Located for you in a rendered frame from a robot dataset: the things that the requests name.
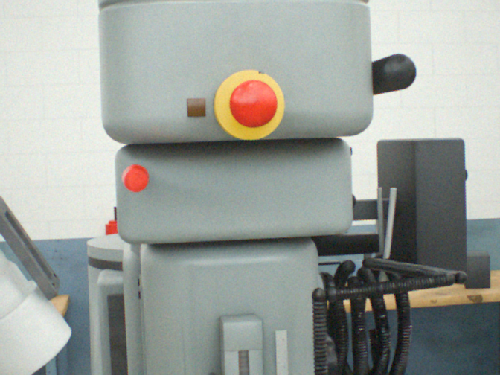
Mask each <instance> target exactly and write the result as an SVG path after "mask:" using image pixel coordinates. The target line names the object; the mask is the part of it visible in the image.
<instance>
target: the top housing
mask: <svg viewBox="0 0 500 375"><path fill-rule="evenodd" d="M369 1H370V0H97V6H98V10H99V14H98V28H99V46H100V48H99V63H100V99H101V117H102V123H103V128H104V129H105V131H106V134H107V135H108V136H109V137H110V138H111V139H112V140H113V141H116V142H118V143H119V144H172V142H194V141H239V140H243V139H239V138H235V137H233V136H231V135H229V134H228V133H227V132H226V131H225V130H223V129H222V128H221V126H220V125H219V124H218V122H217V120H216V117H215V114H214V98H215V94H216V93H217V89H218V88H219V86H220V84H221V83H223V82H224V81H225V80H226V79H227V78H229V77H230V76H231V75H233V74H236V73H237V72H240V71H259V72H262V73H264V74H267V75H268V76H270V77H271V78H272V79H273V80H274V81H275V82H276V83H277V84H278V85H279V86H280V89H281V91H282V93H283V98H284V113H283V117H282V119H281V122H280V123H279V125H278V126H277V128H275V130H274V131H272V132H271V133H270V134H268V135H267V136H265V137H263V138H258V139H254V140H264V139H288V138H329V137H349V136H354V135H358V134H360V133H362V132H364V131H365V130H366V129H367V128H368V127H369V125H370V123H371V120H372V118H373V112H374V103H373V73H372V44H371V16H370V8H369V6H368V5H367V3H368V2H369ZM188 98H204V99H205V102H206V111H205V116H201V117H188V116H187V110H188Z"/></svg>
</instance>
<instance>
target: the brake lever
mask: <svg viewBox="0 0 500 375"><path fill-rule="evenodd" d="M148 181H149V175H148V172H147V171H146V169H145V168H143V167H142V166H140V165H132V166H130V167H128V168H126V169H125V171H124V172H123V175H122V182H123V184H124V186H125V188H126V189H128V190H130V191H133V192H139V191H141V190H143V189H145V187H146V186H147V184H148Z"/></svg>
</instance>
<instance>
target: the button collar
mask: <svg viewBox="0 0 500 375"><path fill-rule="evenodd" d="M247 80H260V81H263V82H264V83H267V84H268V85H269V86H270V87H271V88H272V90H273V92H274V93H275V96H276V98H277V99H278V109H277V112H276V113H275V115H274V117H273V118H272V119H271V120H270V122H268V123H267V124H265V125H263V126H259V127H258V128H248V127H247V126H244V125H242V124H239V123H238V122H237V121H236V120H235V119H234V117H233V116H232V114H231V110H230V105H229V103H230V97H231V94H232V92H233V90H235V87H236V86H238V85H239V84H240V83H243V82H245V81H247ZM283 113H284V98H283V93H282V91H281V89H280V86H279V85H278V84H277V83H276V82H275V81H274V80H273V79H272V78H271V77H270V76H268V75H267V74H264V73H262V72H259V71H240V72H237V73H236V74H233V75H231V76H230V77H229V78H227V79H226V80H225V81H224V82H223V83H221V84H220V86H219V88H218V89H217V93H216V94H215V98H214V114H215V117H216V120H217V122H218V124H219V125H220V126H221V128H222V129H223V130H225V131H226V132H227V133H228V134H229V135H231V136H233V137H235V138H239V139H243V140H254V139H258V138H263V137H265V136H267V135H268V134H270V133H271V132H272V131H274V130H275V128H277V126H278V125H279V123H280V122H281V119H282V117H283Z"/></svg>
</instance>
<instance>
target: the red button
mask: <svg viewBox="0 0 500 375"><path fill-rule="evenodd" d="M229 105H230V110H231V114H232V116H233V117H234V119H235V120H236V121H237V122H238V123H239V124H242V125H244V126H247V127H248V128H258V127H259V126H263V125H265V124H267V123H268V122H270V120H271V119H272V118H273V117H274V115H275V113H276V112H277V109H278V99H277V98H276V96H275V93H274V92H273V90H272V88H271V87H270V86H269V85H268V84H267V83H264V82H263V81H260V80H247V81H245V82H243V83H240V84H239V85H238V86H236V87H235V90H233V92H232V94H231V97H230V103H229Z"/></svg>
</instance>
